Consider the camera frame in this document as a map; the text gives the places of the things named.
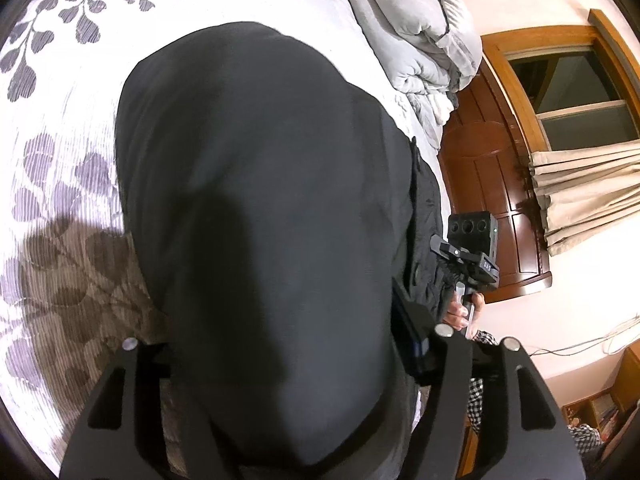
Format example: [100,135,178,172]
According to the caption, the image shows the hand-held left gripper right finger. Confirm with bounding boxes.
[390,280,586,480]

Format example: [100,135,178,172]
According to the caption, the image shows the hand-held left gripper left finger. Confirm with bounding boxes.
[59,337,236,480]

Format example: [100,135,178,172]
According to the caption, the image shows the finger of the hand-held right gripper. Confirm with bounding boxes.
[430,236,463,273]

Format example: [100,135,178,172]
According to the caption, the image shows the black pants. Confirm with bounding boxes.
[114,21,451,480]

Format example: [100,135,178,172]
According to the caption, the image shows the person's right forearm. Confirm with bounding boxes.
[465,329,501,433]

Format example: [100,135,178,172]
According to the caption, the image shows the person's right hand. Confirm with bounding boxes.
[446,291,485,332]

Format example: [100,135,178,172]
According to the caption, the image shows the dark wooden headboard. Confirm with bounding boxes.
[437,67,553,306]

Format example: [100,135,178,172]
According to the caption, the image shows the beige curtain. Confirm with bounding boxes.
[527,140,640,258]

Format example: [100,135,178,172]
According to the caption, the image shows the wooden-framed window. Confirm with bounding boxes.
[480,8,640,153]

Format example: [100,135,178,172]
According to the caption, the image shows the checked cloth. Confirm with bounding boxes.
[567,422,608,461]

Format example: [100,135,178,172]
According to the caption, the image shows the wooden shelf unit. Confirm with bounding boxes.
[562,347,640,456]

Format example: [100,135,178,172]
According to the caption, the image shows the grey folded duvet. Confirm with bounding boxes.
[345,0,483,151]

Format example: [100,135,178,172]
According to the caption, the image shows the white leaf-print bedspread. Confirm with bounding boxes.
[0,0,451,476]

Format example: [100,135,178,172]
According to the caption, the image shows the white wall cable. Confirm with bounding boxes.
[525,312,640,356]

